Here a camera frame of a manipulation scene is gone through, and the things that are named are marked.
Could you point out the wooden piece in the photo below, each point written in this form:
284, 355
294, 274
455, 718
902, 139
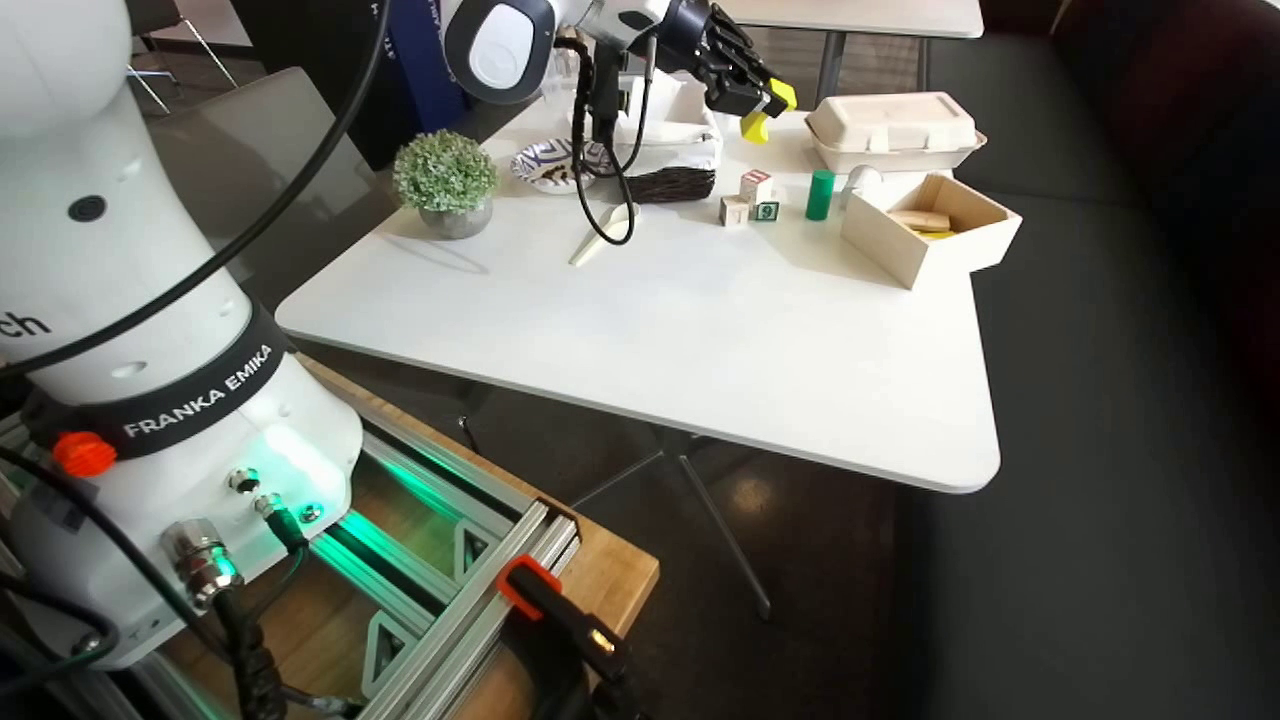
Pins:
922, 219

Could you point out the white foam clamshell container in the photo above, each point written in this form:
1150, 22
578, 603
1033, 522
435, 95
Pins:
884, 120

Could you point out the metal table leg frame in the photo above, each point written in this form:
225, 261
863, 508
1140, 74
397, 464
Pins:
721, 535

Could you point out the wooden base board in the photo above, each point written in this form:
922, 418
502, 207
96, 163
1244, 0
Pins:
612, 573

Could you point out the light wooden box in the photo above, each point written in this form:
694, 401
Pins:
884, 244

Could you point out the aluminium profile frame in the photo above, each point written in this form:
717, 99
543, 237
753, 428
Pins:
443, 624

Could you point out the grey chair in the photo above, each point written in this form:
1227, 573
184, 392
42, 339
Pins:
267, 147

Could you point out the white cloth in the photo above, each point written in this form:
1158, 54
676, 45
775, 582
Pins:
686, 133

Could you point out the yellow block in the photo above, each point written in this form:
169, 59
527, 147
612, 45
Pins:
758, 130

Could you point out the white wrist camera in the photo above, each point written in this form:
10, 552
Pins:
626, 26

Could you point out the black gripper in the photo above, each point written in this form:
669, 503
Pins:
702, 36

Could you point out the white block green print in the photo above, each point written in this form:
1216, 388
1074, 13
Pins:
766, 211

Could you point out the orange black clamp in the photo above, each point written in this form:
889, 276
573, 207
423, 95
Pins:
560, 623

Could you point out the green potted plant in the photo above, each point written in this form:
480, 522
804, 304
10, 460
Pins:
447, 175

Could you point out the green cylinder block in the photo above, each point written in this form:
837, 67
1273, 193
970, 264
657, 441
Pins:
820, 193

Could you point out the small white cube block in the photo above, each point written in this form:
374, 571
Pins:
735, 211

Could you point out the white background table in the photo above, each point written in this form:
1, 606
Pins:
841, 13

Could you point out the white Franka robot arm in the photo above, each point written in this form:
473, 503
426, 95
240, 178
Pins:
122, 264

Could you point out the clear plastic bin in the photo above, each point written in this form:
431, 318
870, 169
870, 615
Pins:
552, 101

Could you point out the dark blue cabinet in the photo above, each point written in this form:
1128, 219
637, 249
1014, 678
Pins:
415, 82

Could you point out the dark woven basket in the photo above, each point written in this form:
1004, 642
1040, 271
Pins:
675, 185

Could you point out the dark chair metal legs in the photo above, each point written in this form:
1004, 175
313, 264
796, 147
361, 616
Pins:
174, 26

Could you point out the white toy block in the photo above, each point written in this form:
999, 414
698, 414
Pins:
758, 185

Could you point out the orange round knob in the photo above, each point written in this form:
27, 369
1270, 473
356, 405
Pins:
83, 455

